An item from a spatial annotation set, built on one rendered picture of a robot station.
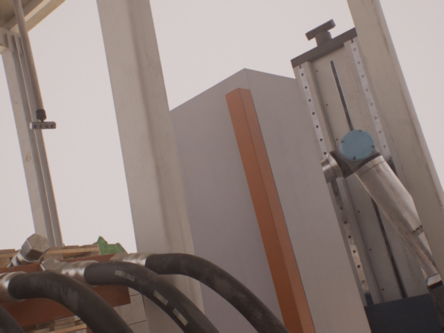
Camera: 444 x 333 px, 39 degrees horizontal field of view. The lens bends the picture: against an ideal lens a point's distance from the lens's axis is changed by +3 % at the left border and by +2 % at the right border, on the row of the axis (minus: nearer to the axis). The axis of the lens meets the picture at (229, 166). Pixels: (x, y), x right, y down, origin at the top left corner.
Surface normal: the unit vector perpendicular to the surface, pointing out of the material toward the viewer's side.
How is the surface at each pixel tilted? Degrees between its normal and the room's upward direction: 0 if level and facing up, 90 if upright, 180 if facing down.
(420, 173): 100
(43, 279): 58
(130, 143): 89
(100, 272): 79
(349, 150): 83
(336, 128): 90
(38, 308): 90
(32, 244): 66
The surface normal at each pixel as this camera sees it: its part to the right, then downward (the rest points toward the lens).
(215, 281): -0.58, -0.19
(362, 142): -0.20, -0.30
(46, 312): 0.72, -0.33
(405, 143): -0.60, 0.14
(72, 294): -0.41, -0.54
